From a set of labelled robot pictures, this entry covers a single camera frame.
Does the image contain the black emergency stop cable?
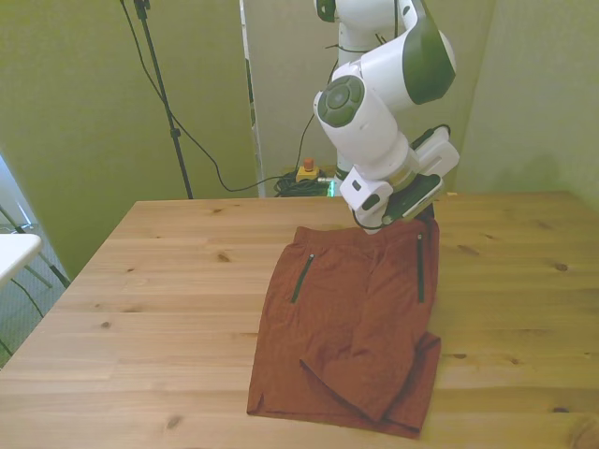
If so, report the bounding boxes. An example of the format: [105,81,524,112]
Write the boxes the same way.
[295,114,317,163]

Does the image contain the white folding table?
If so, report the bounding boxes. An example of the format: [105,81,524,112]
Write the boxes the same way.
[0,232,71,291]

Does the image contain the yellow emergency stop button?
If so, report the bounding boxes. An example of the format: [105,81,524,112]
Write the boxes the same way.
[295,157,322,183]

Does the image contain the black tripod camera cable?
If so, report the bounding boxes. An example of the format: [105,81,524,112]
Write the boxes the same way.
[119,0,300,193]

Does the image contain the rust orange shorts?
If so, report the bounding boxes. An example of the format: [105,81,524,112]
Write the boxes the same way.
[246,217,444,440]

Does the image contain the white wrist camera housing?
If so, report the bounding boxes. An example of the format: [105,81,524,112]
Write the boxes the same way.
[339,167,394,230]

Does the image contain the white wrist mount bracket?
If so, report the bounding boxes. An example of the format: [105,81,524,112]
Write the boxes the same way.
[409,125,460,181]

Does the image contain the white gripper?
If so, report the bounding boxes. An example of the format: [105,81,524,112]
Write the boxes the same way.
[359,175,445,235]

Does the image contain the black tripod stand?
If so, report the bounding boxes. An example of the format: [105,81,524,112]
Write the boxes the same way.
[133,0,196,201]

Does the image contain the coiled dark cables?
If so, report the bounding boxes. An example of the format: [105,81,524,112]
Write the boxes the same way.
[273,172,336,198]

